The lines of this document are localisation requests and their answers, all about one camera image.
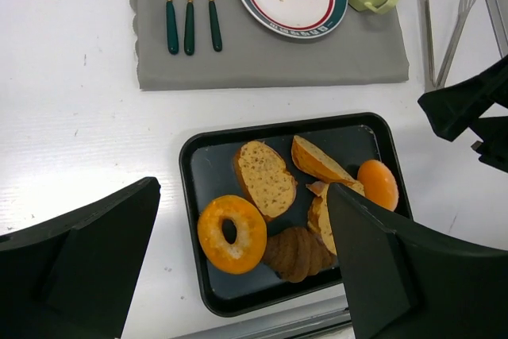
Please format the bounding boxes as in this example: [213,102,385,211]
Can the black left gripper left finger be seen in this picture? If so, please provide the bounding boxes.
[1,177,160,338]

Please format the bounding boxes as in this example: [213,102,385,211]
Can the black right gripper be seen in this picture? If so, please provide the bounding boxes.
[418,57,507,172]

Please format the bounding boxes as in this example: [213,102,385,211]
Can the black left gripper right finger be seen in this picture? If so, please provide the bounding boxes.
[327,183,507,338]

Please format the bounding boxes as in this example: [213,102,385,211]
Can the orange round bun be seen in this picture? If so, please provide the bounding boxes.
[357,160,399,211]

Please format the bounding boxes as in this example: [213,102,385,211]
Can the metal serving tongs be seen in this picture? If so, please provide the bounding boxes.
[418,0,476,93]

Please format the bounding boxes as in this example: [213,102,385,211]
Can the orange glazed donut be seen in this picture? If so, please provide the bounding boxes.
[198,195,267,275]

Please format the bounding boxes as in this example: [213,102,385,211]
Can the bread slice lower right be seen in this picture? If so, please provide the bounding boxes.
[306,181,337,256]

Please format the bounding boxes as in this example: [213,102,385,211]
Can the bread slice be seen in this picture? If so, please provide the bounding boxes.
[306,181,337,256]
[233,141,298,222]

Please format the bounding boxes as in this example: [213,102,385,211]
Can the bread slice upper wedge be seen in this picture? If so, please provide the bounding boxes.
[291,136,365,196]

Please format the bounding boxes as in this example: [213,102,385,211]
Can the bread slice left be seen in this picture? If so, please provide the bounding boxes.
[233,141,298,222]

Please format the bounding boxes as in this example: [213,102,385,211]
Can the grey cloth placemat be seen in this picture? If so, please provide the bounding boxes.
[130,0,410,91]

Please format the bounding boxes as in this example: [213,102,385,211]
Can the brown chocolate croissant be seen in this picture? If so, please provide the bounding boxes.
[262,226,337,283]

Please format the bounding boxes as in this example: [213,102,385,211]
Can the black baking tray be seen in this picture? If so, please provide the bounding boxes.
[179,112,413,318]

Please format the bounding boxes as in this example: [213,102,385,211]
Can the gold knife green handle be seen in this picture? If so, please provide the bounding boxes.
[208,0,223,52]

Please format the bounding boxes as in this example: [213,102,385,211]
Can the gold fork green handle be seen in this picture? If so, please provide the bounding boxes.
[184,0,195,56]

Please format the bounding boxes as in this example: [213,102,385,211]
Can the gold spoon green handle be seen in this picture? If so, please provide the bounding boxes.
[165,0,179,55]

